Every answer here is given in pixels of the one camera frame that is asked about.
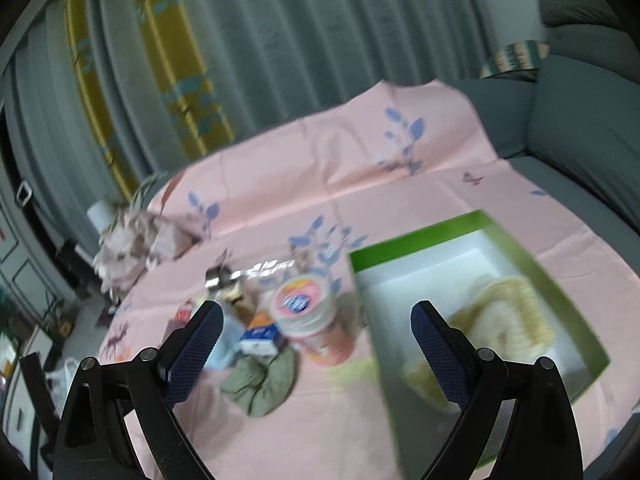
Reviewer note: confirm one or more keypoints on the grey sofa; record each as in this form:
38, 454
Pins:
576, 115

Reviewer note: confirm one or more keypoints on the white paper roll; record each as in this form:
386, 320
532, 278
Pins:
101, 214

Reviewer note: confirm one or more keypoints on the white plastic bag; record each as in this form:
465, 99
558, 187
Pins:
61, 379

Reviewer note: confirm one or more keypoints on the green white cardboard box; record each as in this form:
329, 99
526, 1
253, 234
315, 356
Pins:
440, 264

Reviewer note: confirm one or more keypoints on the red white snack packet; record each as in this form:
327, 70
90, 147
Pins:
184, 312

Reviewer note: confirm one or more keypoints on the cream yellow plush toy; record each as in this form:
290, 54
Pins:
505, 315

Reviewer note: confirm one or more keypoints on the grey curtain yellow band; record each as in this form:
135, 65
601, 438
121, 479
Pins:
103, 93

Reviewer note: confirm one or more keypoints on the blue white tissue packet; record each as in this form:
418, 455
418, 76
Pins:
262, 337

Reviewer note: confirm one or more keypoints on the pink wet wipes canister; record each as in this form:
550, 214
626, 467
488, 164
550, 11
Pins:
306, 313

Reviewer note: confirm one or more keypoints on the olive green soft cloth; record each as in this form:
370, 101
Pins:
258, 385

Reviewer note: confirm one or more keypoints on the pink patterned bed sheet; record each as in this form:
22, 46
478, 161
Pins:
380, 165

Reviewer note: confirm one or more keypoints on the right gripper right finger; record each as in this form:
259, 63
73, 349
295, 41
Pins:
541, 441

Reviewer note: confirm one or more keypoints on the grey cabinet with drawers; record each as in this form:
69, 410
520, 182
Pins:
26, 270

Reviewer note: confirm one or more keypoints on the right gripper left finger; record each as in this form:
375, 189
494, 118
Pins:
93, 441

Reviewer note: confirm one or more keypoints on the light blue plush toy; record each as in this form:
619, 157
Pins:
227, 346

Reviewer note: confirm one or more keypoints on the striped patterned cushion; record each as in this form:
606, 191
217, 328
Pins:
518, 61

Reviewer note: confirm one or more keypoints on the crumpled pink floral cloth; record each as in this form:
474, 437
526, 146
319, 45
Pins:
132, 246

